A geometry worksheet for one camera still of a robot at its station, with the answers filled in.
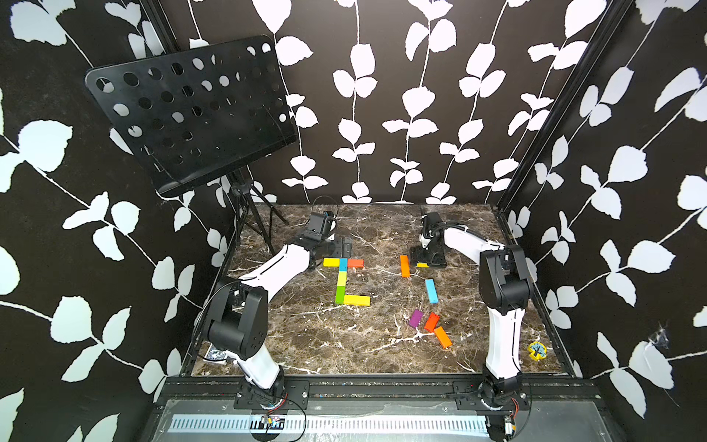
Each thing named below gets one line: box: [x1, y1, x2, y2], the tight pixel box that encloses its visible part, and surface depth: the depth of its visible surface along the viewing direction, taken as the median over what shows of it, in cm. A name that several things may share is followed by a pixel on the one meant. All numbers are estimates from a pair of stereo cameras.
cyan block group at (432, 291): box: [425, 278, 440, 304], surface depth 96 cm
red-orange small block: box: [347, 258, 365, 268], surface depth 103 cm
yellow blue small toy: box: [528, 340, 547, 361], surface depth 83 cm
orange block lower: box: [433, 325, 453, 350], surface depth 86 cm
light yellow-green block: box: [336, 270, 348, 287], surface depth 100 cm
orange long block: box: [398, 254, 412, 279], surface depth 102 cm
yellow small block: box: [323, 257, 340, 268], surface depth 103 cm
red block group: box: [424, 311, 441, 333], surface depth 90 cm
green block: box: [334, 285, 347, 305], surface depth 95 cm
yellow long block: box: [343, 294, 371, 307], surface depth 95 cm
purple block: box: [408, 309, 424, 329], surface depth 90 cm
